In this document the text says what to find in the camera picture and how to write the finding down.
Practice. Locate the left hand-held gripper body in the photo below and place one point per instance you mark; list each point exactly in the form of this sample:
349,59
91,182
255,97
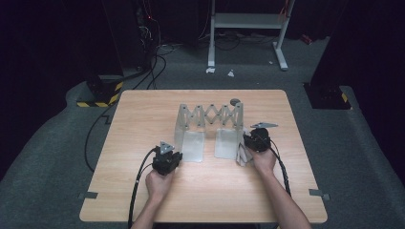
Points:
164,163

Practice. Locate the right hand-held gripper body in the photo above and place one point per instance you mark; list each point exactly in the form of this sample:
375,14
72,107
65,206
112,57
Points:
259,140

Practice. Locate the white quilted cloth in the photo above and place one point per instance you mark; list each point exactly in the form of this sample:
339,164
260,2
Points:
243,156

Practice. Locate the grey metal extendable bookend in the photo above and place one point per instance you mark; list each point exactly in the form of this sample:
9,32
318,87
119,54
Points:
192,146

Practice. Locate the person's right hand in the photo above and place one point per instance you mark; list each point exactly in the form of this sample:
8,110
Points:
264,160

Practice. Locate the person's left hand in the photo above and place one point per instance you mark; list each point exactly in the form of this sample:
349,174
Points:
160,187

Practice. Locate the black perforated base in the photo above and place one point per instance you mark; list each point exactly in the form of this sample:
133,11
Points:
324,97

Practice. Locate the grey tape piece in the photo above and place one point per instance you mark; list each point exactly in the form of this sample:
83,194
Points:
318,193
88,195

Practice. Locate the black base with yellow stripes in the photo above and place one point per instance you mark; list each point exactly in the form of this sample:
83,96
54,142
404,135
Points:
102,90

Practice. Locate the red object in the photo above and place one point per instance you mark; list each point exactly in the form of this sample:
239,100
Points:
306,39

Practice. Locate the white metal stand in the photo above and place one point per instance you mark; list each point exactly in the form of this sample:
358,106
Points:
245,20

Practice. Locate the black equipment rack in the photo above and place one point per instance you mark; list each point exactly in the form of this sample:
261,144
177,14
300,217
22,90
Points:
127,31

